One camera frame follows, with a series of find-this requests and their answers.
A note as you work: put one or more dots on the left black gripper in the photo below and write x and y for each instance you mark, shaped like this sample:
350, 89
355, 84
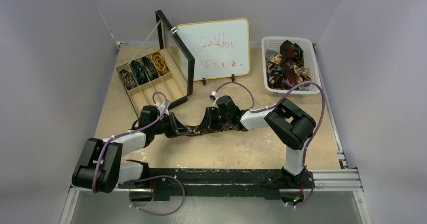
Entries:
173, 124

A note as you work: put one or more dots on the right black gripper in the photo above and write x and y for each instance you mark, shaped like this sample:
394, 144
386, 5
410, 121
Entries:
212, 118

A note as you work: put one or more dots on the brown floral black tie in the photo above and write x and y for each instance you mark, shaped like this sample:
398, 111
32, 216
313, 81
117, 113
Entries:
199, 130

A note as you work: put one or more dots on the white plastic basket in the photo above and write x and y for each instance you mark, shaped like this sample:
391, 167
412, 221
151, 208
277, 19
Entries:
273, 43

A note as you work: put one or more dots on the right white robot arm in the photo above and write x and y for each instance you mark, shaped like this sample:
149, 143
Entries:
293, 126

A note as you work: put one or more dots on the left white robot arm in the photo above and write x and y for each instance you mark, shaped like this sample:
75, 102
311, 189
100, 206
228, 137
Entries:
99, 166

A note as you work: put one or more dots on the dark grey rolled tie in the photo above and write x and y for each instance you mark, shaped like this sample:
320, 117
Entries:
149, 68

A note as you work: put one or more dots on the black tie storage box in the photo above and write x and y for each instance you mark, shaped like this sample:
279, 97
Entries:
162, 38

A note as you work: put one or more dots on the blue dark rolled tie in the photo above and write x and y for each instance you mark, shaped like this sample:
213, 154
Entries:
138, 72

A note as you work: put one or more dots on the yellow rolled tie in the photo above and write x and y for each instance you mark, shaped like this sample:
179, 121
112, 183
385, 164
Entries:
159, 63

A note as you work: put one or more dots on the grey patterned rolled tie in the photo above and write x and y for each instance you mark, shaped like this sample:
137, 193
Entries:
127, 79

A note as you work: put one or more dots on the small whiteboard with stand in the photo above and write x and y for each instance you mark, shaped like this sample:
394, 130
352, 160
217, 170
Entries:
220, 48

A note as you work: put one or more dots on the colourful patterned tie pile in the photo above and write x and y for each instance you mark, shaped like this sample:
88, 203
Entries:
273, 71

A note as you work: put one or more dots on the dark red tie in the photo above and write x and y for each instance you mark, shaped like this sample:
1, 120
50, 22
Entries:
291, 60

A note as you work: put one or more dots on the black aluminium mounting rail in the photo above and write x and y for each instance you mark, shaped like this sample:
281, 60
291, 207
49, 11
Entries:
271, 184

